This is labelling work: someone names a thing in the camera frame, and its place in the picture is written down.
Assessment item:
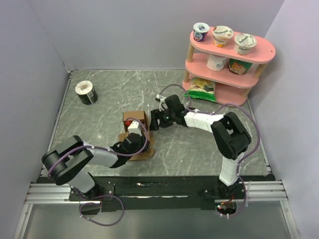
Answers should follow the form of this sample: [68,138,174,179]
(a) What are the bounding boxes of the black white yogurt cup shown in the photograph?
[75,80,98,105]

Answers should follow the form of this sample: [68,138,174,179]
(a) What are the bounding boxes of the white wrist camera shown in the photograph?
[126,120,142,136]
[156,94,166,111]

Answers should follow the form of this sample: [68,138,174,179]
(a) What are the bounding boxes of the brown cardboard box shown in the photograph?
[118,111,155,162]

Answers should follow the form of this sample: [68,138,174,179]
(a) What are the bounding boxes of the green package middle shelf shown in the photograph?
[228,58,252,75]

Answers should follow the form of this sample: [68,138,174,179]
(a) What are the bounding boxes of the orange Chobani yogurt cup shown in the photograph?
[212,25,234,48]

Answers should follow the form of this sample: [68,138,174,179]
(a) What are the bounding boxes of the purple cable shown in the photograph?
[46,123,148,227]
[157,84,261,218]

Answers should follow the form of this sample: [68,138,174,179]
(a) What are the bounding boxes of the blue white yogurt cup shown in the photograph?
[193,22,210,42]

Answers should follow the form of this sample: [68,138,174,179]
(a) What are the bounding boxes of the white Chobani yogurt cup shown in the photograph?
[234,33,257,55]

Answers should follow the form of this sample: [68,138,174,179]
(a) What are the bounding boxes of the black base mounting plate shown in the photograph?
[69,175,275,212]

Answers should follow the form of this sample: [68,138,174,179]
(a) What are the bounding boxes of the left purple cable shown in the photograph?
[46,123,148,227]

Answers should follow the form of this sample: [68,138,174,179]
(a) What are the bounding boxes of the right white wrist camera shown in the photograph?
[156,94,166,111]

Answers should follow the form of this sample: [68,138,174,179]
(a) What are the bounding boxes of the aluminium frame rail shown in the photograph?
[14,177,290,239]

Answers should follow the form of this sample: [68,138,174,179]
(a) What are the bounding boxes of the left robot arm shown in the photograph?
[41,133,150,200]

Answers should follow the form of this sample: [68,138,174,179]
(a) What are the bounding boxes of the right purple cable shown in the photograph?
[157,84,261,218]

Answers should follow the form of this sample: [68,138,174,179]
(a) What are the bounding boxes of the pink three-tier shelf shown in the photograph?
[182,27,276,105]

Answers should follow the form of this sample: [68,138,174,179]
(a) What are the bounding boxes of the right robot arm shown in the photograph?
[150,95,252,199]

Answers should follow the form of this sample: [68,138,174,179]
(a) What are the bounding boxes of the white cup middle shelf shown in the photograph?
[206,54,228,72]

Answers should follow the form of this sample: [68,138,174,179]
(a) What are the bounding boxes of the green snack bag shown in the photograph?
[187,77,216,102]

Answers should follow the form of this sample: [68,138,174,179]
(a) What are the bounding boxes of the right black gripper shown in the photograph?
[149,107,176,131]

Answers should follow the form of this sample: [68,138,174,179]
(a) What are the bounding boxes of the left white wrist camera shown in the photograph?
[126,120,142,136]

